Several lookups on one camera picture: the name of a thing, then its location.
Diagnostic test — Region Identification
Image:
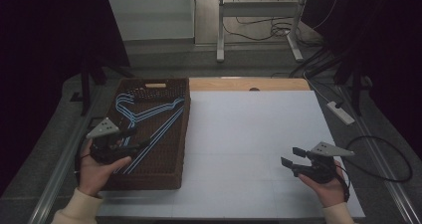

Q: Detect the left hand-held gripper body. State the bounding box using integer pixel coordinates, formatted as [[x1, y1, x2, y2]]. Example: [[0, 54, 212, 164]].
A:
[[86, 116, 141, 165]]

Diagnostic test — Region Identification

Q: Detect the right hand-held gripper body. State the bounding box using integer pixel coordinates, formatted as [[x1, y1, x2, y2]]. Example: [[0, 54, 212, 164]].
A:
[[293, 140, 356, 185]]

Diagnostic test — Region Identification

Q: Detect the blue wire hanger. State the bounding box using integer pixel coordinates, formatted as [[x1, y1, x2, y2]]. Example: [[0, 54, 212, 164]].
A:
[[118, 99, 185, 175], [113, 92, 186, 142], [116, 98, 186, 172]]

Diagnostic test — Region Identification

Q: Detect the brown woven basket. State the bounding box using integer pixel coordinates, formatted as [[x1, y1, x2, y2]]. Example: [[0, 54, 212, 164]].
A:
[[102, 77, 192, 191]]

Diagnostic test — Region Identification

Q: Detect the person's right hand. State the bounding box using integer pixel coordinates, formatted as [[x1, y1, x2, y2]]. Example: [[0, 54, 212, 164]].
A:
[[297, 159, 349, 209]]

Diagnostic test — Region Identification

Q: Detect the person's left hand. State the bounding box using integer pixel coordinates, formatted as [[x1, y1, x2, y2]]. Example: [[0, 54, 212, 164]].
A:
[[77, 139, 133, 199]]

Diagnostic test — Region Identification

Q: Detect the white table cover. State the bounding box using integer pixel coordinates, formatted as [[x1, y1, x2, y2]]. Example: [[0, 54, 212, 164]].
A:
[[98, 90, 366, 219]]

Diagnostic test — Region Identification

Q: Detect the white power strip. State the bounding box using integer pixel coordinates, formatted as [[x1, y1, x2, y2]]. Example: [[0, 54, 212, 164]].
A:
[[325, 101, 356, 126]]

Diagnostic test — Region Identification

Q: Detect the black metal stand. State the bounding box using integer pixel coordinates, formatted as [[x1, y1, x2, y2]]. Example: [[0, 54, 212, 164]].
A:
[[332, 49, 374, 117], [70, 49, 134, 117]]

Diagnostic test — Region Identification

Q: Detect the white panel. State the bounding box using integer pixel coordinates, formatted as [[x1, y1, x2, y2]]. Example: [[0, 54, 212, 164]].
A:
[[105, 0, 196, 42]]

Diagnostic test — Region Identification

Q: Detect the dark curtain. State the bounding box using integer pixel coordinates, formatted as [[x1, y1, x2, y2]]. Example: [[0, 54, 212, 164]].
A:
[[300, 0, 422, 158], [0, 0, 131, 185]]

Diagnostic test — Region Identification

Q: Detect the black wrist strap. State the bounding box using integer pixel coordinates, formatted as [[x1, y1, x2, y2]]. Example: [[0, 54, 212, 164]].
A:
[[333, 163, 351, 202]]

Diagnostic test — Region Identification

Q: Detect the aluminium rail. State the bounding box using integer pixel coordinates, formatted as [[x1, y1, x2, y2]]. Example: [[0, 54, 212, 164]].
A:
[[25, 84, 105, 224], [336, 84, 422, 224]]

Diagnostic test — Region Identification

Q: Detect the white cable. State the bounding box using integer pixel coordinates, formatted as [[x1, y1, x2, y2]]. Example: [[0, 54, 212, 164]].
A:
[[303, 69, 333, 105]]

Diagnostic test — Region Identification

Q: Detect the black looped cable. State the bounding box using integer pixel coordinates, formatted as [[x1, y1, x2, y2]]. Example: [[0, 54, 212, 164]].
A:
[[340, 135, 414, 184]]

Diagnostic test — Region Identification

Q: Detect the black floor cable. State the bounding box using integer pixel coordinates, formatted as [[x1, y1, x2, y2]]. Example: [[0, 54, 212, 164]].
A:
[[221, 0, 302, 43]]

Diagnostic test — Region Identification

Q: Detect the white metal desk frame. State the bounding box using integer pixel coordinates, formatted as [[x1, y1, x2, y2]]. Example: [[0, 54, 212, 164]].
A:
[[216, 0, 311, 65]]

